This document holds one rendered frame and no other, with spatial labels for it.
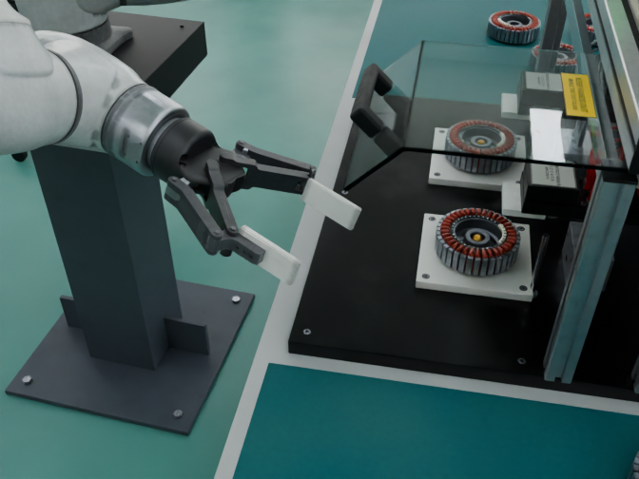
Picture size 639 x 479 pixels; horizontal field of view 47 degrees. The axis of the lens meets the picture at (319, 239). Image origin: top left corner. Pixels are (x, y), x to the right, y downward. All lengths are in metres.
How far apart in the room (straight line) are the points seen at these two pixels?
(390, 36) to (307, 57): 1.66
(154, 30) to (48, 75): 0.80
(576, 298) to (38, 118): 0.57
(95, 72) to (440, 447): 0.55
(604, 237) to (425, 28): 1.06
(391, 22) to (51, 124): 1.12
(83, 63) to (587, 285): 0.58
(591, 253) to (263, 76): 2.52
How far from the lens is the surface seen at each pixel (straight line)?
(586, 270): 0.79
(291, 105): 2.96
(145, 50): 1.49
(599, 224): 0.76
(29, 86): 0.76
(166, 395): 1.86
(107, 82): 0.84
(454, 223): 1.02
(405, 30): 1.73
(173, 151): 0.80
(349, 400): 0.88
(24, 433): 1.90
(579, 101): 0.82
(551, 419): 0.90
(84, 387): 1.92
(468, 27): 1.77
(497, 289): 0.98
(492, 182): 1.18
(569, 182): 0.95
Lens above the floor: 1.44
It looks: 39 degrees down
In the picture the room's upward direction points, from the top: straight up
